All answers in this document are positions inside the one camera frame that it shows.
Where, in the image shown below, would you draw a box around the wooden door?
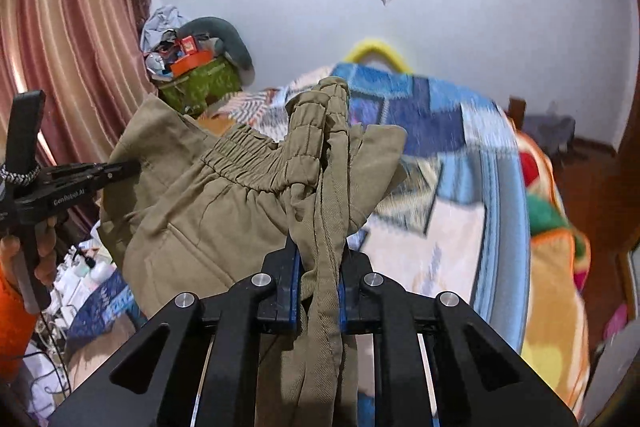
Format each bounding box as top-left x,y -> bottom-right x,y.
549,116 -> 640,358

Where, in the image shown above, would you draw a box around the striped pink curtain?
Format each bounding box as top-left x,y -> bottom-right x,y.
1,0 -> 152,164

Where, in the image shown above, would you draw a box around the orange fleece blanket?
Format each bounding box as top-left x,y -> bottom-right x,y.
516,131 -> 591,416

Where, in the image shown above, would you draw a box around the grey neck pillow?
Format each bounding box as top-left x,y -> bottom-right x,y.
177,16 -> 255,87

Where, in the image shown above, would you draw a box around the orange box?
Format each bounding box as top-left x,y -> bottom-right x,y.
170,50 -> 215,78

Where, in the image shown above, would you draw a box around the orange sleeve forearm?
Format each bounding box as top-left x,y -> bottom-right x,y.
0,273 -> 37,384

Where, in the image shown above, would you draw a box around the olive khaki pants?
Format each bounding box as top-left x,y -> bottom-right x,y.
99,77 -> 407,426

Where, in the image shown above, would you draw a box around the left hand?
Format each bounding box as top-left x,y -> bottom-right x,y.
0,215 -> 59,291

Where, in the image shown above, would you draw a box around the green storage bag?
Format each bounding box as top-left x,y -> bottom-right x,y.
157,57 -> 241,116

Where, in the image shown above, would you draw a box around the yellow bed footboard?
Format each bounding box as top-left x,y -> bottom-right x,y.
344,38 -> 412,74

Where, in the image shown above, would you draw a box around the blue patchwork bed sheet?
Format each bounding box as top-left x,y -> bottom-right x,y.
64,62 -> 532,427

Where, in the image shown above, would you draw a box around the grey cloth on pile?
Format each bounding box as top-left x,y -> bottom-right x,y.
140,5 -> 190,53

